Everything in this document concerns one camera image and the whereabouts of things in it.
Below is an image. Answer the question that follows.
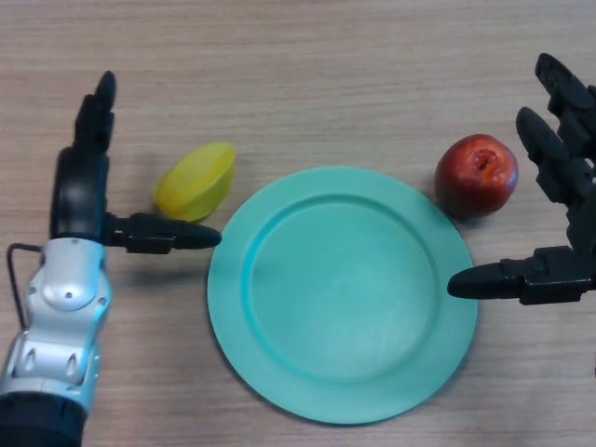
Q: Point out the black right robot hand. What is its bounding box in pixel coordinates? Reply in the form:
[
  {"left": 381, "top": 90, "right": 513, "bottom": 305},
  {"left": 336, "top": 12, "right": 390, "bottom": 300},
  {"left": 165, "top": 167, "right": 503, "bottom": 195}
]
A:
[{"left": 446, "top": 52, "right": 596, "bottom": 306}]

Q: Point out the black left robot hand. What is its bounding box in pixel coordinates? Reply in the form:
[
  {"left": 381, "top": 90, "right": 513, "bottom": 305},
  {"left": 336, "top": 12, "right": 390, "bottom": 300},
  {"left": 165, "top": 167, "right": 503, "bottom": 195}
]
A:
[{"left": 49, "top": 70, "right": 223, "bottom": 255}]

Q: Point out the yellow starfruit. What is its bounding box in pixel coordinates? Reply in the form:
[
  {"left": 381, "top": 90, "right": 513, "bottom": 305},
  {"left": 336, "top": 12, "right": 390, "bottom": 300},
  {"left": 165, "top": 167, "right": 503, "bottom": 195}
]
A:
[{"left": 154, "top": 142, "right": 237, "bottom": 224}]

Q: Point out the green round plate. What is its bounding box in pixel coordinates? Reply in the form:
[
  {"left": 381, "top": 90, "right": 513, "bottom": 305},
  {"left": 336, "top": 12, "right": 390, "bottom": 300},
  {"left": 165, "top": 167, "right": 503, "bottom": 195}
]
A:
[{"left": 207, "top": 166, "right": 480, "bottom": 425}]

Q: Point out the red apple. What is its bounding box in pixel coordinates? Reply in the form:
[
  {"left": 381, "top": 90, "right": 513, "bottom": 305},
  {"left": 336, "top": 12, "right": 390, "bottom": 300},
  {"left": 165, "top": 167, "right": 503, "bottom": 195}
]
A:
[{"left": 435, "top": 133, "right": 520, "bottom": 220}]

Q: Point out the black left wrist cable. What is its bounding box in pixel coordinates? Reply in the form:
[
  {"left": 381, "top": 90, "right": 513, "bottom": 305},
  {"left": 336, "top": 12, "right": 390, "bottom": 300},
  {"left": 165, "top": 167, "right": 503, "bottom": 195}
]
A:
[{"left": 7, "top": 244, "right": 47, "bottom": 332}]

